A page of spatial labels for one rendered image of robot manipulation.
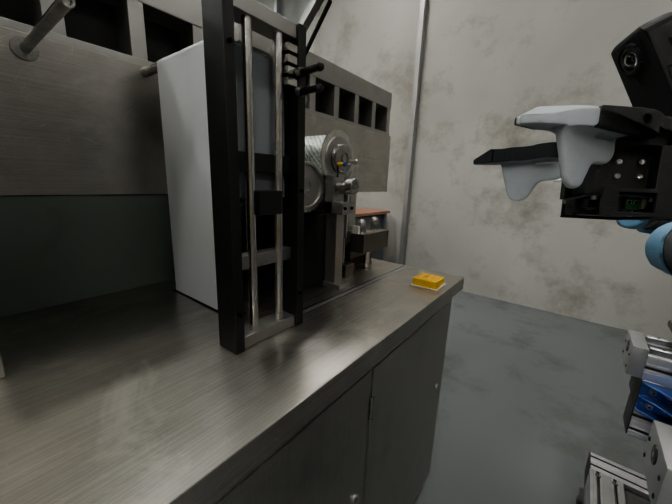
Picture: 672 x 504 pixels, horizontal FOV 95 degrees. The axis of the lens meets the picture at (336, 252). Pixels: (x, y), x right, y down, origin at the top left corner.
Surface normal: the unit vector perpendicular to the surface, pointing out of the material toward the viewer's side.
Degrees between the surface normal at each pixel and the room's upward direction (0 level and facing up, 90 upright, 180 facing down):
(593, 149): 84
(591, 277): 90
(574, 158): 84
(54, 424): 0
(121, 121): 90
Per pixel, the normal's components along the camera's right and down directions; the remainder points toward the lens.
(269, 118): 0.79, 0.17
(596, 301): -0.63, 0.15
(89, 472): 0.04, -0.97
